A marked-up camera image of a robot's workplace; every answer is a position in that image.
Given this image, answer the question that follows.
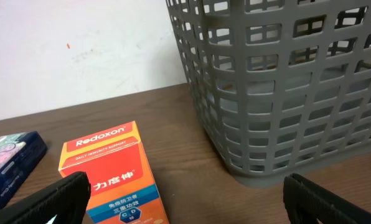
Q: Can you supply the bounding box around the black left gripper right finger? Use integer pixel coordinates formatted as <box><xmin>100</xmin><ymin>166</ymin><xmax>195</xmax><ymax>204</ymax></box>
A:
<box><xmin>283</xmin><ymin>174</ymin><xmax>371</xmax><ymax>224</ymax></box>

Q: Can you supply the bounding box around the Kleenex tissue multipack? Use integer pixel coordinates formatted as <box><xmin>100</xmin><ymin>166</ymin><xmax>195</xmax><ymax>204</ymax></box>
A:
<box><xmin>0</xmin><ymin>131</ymin><xmax>47</xmax><ymax>209</ymax></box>

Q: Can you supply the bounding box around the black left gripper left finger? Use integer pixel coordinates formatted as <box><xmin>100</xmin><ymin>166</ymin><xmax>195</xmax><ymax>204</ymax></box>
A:
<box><xmin>0</xmin><ymin>171</ymin><xmax>91</xmax><ymax>224</ymax></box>

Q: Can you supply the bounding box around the orange Redoxon box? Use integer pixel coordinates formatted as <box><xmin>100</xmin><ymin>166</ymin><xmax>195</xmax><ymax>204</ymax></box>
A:
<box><xmin>58</xmin><ymin>121</ymin><xmax>169</xmax><ymax>224</ymax></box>

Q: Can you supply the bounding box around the grey plastic basket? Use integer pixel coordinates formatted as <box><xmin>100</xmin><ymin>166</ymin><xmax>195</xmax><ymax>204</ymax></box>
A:
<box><xmin>166</xmin><ymin>0</ymin><xmax>371</xmax><ymax>187</ymax></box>

